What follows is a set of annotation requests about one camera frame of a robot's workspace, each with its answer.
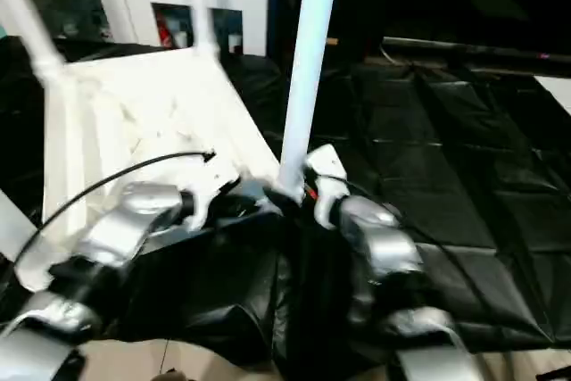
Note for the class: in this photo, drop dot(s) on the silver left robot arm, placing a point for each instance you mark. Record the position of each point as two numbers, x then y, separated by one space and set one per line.
125 220

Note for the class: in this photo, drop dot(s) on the black plastic mat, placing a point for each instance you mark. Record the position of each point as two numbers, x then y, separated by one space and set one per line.
446 153

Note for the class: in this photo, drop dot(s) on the long black bar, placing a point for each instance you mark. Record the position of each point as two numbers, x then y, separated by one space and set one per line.
482 48

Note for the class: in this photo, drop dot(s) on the red packet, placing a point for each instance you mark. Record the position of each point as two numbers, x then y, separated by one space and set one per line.
164 28

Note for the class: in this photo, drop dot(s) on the small tan label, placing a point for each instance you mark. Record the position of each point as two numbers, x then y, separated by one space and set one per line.
331 42

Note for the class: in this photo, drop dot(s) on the dark grey robot foot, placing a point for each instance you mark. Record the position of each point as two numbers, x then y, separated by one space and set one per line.
171 375

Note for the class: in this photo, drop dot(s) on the white flat board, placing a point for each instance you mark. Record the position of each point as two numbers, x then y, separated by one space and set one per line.
553 93

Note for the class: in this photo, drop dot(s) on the white plastic table top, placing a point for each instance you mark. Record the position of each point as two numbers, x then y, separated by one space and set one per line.
156 100

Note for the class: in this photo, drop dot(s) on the white plastic table leg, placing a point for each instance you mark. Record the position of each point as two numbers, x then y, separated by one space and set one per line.
27 19
13 220
201 6
308 64

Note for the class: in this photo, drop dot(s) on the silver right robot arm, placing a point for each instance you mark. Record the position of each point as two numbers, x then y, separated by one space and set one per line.
383 242

